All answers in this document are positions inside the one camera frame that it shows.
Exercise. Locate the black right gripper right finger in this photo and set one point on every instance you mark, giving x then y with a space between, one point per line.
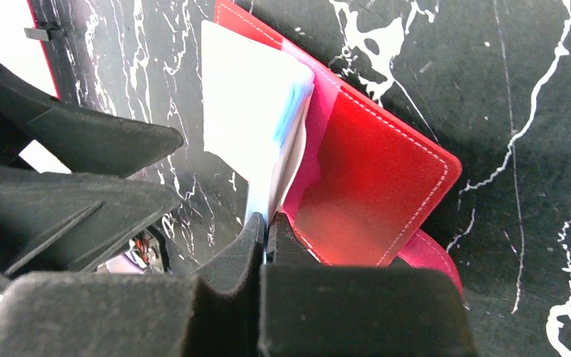
317 310

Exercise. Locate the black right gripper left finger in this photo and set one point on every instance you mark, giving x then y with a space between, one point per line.
212 311

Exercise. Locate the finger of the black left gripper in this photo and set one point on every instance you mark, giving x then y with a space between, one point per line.
85 141
71 222

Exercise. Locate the red leather card holder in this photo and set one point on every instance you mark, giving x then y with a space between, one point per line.
367 181

